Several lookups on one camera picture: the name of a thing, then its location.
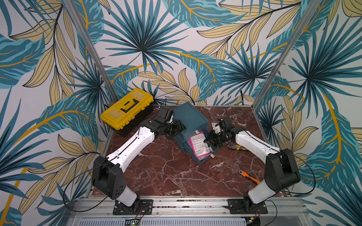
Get pink seed bag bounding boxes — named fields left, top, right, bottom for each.
left=189, top=131, right=212, bottom=161

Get teal drawer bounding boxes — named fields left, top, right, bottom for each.
left=183, top=130, right=219, bottom=165

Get teal drawer cabinet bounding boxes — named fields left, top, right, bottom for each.
left=173, top=103, right=209, bottom=149

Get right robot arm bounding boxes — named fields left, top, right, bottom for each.
left=204, top=128, right=301, bottom=204

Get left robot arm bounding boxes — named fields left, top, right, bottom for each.
left=91, top=119, right=186, bottom=207

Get yellow black pliers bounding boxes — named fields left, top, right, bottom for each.
left=228, top=145, right=247, bottom=151

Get orange adjustable wrench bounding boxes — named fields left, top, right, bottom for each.
left=239, top=170, right=260, bottom=185

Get yellow black toolbox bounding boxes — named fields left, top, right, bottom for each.
left=100, top=88, right=154, bottom=137

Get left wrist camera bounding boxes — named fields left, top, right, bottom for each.
left=154, top=106, right=173, bottom=124

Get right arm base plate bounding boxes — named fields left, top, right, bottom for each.
left=227, top=199, right=268, bottom=215

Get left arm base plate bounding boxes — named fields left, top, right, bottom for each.
left=113, top=199, right=153, bottom=216

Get aluminium front rail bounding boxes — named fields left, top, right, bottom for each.
left=66, top=196, right=314, bottom=226

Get left aluminium corner post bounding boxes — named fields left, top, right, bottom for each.
left=63, top=0, right=119, bottom=102

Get aluminium corner post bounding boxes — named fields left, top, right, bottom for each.
left=63, top=0, right=119, bottom=102
left=252, top=0, right=321, bottom=111

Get right aluminium corner post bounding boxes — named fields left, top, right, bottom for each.
left=252, top=0, right=321, bottom=111

